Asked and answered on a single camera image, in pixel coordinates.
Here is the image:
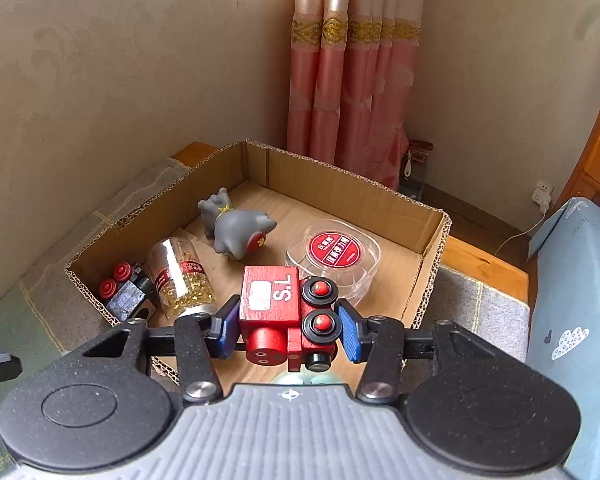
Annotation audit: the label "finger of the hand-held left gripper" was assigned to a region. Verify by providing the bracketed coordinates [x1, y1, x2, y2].
[0, 353, 24, 394]

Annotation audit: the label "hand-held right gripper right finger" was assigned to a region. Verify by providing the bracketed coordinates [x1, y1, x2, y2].
[335, 298, 502, 405]

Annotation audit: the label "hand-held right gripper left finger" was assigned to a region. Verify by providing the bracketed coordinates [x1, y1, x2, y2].
[81, 293, 242, 405]

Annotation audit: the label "red wooden toy train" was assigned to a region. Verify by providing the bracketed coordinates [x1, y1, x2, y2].
[238, 264, 342, 374]

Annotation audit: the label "glass bottle with gold flakes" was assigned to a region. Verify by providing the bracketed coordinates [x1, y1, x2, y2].
[146, 237, 217, 320]

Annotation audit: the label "clear container with red label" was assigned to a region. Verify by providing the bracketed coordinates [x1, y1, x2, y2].
[284, 218, 383, 306]

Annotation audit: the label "grey cat figurine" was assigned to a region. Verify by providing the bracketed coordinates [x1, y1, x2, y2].
[197, 187, 278, 263]

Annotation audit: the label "black toy wagon red wheels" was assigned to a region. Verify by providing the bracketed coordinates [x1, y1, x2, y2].
[98, 261, 157, 322]

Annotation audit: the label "cardboard box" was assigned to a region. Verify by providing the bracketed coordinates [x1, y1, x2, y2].
[63, 138, 452, 387]

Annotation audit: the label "mint green oval case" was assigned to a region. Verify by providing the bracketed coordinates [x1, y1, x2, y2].
[272, 370, 342, 387]

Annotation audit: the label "dark brown object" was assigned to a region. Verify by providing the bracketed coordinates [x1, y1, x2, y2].
[403, 138, 434, 197]

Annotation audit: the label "blue floral bed sheet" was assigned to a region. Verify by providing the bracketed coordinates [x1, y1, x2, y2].
[524, 177, 600, 480]

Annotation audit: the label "pink curtain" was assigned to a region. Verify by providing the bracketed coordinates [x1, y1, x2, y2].
[285, 0, 424, 192]

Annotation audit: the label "wooden headboard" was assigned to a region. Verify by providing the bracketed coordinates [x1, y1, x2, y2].
[554, 43, 600, 207]

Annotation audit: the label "white power cable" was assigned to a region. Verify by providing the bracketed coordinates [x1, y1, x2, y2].
[494, 204, 552, 257]

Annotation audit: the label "white wall outlet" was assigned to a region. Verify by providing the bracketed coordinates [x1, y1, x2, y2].
[531, 178, 556, 213]

